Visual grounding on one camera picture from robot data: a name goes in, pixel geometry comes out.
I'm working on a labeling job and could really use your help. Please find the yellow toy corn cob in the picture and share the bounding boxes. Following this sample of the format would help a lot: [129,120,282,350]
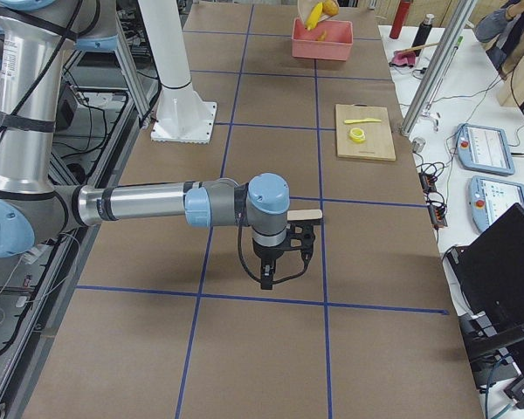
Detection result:
[305,2,323,31]

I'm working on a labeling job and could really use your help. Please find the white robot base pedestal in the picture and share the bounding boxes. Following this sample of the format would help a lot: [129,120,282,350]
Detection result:
[139,0,217,144]

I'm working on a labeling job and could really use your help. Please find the red cloth top left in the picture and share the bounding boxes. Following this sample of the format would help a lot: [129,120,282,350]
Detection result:
[390,51,417,68]

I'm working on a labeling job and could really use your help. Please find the yellow plastic knife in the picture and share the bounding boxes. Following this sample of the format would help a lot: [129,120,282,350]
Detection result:
[343,118,382,125]

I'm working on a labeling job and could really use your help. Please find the seated person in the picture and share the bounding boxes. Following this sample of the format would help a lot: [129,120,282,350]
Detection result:
[474,0,524,93]

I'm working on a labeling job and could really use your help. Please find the blue teach pendant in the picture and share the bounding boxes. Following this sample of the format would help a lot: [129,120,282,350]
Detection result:
[468,175,524,232]
[456,123,515,176]

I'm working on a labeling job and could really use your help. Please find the wooden cutting board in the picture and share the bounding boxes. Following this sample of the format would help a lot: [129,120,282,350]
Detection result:
[334,104,396,161]

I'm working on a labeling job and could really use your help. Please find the black power strip cables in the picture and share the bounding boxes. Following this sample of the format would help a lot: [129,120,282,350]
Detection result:
[418,163,450,230]

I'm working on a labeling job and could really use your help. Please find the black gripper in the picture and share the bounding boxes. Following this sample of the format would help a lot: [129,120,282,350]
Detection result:
[252,223,315,291]

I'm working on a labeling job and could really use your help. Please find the white brush black bristles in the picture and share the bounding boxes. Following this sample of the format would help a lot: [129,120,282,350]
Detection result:
[287,209,323,225]

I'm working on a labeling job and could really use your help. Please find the yellow lemon slice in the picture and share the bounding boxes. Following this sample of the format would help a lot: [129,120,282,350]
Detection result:
[348,127,366,143]

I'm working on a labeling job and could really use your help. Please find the red water bottle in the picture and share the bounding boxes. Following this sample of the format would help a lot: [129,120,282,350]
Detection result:
[389,0,412,39]

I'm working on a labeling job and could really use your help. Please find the white plastic dustpan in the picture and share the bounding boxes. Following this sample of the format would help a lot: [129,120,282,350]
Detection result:
[297,0,330,26]

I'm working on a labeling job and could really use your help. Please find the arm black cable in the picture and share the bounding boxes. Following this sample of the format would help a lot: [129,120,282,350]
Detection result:
[234,213,312,285]

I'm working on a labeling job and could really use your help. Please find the aluminium frame post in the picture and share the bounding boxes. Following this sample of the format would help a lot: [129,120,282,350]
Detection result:
[400,0,478,137]

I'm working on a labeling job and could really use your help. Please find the brown toy potato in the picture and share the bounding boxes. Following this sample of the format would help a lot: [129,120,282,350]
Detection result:
[322,0,339,17]

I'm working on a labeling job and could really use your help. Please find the pink plastic bin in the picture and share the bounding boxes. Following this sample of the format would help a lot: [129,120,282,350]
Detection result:
[292,17,353,61]

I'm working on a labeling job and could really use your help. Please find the black water bottle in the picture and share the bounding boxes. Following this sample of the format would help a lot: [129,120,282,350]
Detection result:
[411,13,435,57]

